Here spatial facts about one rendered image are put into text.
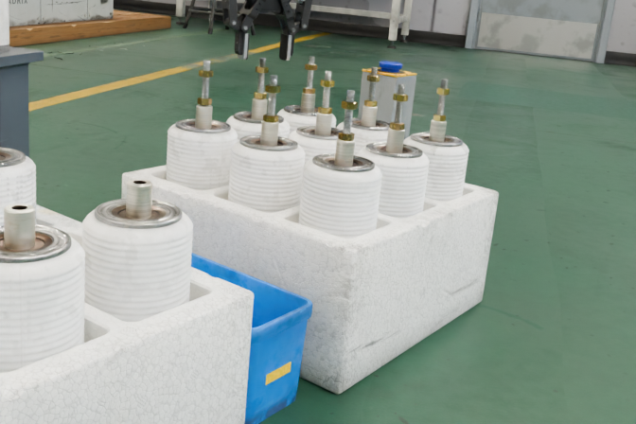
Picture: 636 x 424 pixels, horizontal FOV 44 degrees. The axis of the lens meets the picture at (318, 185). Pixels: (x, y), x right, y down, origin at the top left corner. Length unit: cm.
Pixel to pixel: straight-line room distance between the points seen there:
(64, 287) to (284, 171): 43
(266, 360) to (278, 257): 15
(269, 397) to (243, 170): 28
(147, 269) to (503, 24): 546
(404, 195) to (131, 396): 49
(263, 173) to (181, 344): 35
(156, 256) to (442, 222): 47
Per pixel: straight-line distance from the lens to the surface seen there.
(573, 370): 110
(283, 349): 85
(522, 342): 114
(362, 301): 91
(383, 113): 134
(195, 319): 68
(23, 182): 86
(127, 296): 69
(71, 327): 64
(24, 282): 60
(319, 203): 91
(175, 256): 68
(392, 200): 101
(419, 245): 99
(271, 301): 91
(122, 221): 68
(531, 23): 603
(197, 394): 72
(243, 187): 98
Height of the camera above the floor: 47
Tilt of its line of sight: 16 degrees down
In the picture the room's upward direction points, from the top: 5 degrees clockwise
